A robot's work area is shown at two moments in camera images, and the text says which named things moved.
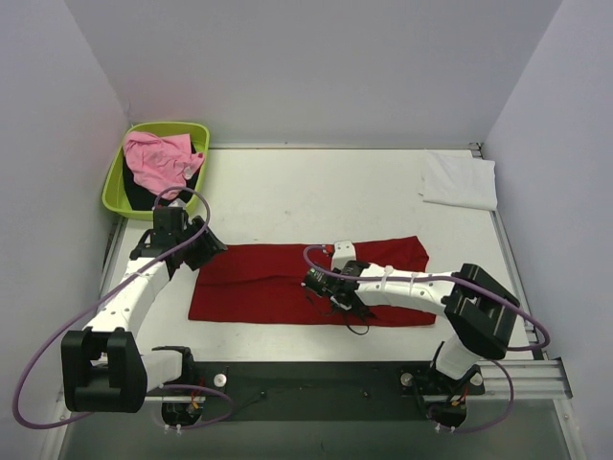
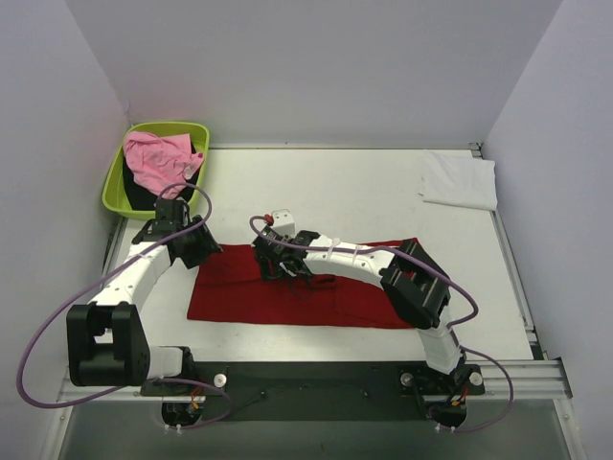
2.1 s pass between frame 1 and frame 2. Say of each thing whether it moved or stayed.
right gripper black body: moved
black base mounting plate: stayed
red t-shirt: stayed
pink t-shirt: stayed
